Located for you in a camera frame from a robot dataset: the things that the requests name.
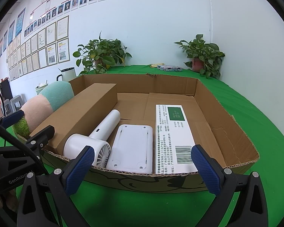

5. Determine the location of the dark cabinet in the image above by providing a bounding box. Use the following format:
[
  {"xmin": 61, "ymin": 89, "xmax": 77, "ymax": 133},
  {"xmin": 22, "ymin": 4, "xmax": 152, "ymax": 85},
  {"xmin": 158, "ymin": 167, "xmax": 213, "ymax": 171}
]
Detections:
[{"xmin": 0, "ymin": 79, "xmax": 14, "ymax": 103}]

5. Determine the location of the potted plant red pot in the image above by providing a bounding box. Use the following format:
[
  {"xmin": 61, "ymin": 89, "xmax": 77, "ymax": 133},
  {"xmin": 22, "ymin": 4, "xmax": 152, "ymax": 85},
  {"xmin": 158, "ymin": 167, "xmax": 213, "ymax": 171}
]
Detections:
[{"xmin": 174, "ymin": 34, "xmax": 226, "ymax": 79}]

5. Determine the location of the white mug black handle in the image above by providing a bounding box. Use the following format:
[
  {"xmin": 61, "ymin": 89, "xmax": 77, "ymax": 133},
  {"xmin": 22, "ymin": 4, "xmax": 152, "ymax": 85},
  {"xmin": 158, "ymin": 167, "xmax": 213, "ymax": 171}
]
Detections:
[{"xmin": 56, "ymin": 67, "xmax": 76, "ymax": 82}]

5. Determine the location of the blue wall poster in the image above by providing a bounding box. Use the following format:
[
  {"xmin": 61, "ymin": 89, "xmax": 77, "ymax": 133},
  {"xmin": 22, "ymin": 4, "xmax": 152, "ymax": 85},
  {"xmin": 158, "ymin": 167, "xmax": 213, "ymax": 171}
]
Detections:
[
  {"xmin": 15, "ymin": 8, "xmax": 26, "ymax": 36},
  {"xmin": 8, "ymin": 20, "xmax": 16, "ymax": 44}
]

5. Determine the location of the white plastic device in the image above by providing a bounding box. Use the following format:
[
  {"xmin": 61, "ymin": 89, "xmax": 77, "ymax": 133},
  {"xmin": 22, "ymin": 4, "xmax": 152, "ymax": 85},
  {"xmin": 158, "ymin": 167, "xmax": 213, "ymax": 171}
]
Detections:
[{"xmin": 106, "ymin": 124, "xmax": 153, "ymax": 173}]

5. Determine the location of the pink teal green plush toy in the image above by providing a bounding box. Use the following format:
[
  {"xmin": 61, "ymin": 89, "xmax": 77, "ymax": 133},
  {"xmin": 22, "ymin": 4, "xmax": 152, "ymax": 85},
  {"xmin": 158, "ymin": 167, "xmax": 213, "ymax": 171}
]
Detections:
[{"xmin": 14, "ymin": 80, "xmax": 74, "ymax": 139}]

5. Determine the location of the large cardboard box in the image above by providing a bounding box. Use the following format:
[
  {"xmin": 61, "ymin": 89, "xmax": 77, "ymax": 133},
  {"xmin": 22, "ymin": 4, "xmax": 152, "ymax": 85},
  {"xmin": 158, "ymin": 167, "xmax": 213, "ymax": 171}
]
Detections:
[{"xmin": 13, "ymin": 73, "xmax": 260, "ymax": 193}]

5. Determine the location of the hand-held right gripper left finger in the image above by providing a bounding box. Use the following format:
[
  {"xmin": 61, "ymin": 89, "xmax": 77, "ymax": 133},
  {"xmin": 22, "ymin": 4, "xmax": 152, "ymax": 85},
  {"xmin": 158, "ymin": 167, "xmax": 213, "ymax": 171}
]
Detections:
[{"xmin": 16, "ymin": 145, "xmax": 94, "ymax": 227}]

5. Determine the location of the large leafy potted plant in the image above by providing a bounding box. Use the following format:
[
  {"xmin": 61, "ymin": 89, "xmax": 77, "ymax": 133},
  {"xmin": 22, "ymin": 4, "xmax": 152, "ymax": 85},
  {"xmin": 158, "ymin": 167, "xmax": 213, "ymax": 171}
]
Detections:
[{"xmin": 73, "ymin": 31, "xmax": 133, "ymax": 76}]

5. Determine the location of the long brown cardboard box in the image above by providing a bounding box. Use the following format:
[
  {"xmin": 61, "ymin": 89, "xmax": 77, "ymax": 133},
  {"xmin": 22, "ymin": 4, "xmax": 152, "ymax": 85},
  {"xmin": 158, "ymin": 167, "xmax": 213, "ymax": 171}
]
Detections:
[{"xmin": 30, "ymin": 83, "xmax": 118, "ymax": 154}]

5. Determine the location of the grey plastic stool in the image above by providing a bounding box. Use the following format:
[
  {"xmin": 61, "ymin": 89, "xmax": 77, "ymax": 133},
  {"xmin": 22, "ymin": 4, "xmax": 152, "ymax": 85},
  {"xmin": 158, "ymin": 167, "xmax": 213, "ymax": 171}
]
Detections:
[
  {"xmin": 11, "ymin": 95, "xmax": 23, "ymax": 111},
  {"xmin": 1, "ymin": 98, "xmax": 14, "ymax": 115}
]

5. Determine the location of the framed wall certificates group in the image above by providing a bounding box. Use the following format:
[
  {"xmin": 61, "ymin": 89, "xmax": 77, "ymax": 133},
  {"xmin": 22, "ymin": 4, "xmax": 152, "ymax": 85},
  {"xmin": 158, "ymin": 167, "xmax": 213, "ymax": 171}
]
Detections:
[{"xmin": 6, "ymin": 15, "xmax": 70, "ymax": 82}]

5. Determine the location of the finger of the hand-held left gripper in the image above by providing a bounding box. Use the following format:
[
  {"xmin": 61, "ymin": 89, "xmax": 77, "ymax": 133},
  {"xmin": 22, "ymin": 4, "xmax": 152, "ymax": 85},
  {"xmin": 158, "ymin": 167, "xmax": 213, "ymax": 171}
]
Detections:
[
  {"xmin": 26, "ymin": 126, "xmax": 55, "ymax": 156},
  {"xmin": 0, "ymin": 110, "xmax": 25, "ymax": 127}
]

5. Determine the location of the white medicine box green label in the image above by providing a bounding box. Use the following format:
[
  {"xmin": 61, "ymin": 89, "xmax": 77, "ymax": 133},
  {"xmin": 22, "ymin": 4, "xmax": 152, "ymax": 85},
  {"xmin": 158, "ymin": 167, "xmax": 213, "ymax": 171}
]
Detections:
[{"xmin": 155, "ymin": 104, "xmax": 199, "ymax": 174}]

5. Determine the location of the white hand-held fan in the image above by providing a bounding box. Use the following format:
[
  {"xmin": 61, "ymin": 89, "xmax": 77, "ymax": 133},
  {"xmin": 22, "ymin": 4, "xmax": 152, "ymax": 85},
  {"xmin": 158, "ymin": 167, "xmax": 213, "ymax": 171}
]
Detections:
[{"xmin": 63, "ymin": 109, "xmax": 121, "ymax": 169}]

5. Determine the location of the printed tissue pack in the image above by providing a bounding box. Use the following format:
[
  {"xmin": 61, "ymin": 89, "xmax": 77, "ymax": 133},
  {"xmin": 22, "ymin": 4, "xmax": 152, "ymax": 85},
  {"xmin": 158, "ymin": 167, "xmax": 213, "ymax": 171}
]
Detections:
[{"xmin": 157, "ymin": 65, "xmax": 183, "ymax": 72}]

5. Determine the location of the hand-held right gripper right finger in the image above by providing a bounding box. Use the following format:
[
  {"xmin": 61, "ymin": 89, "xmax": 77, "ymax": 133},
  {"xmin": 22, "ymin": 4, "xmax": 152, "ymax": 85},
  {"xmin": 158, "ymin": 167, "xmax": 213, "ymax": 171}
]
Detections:
[{"xmin": 191, "ymin": 145, "xmax": 268, "ymax": 227}]

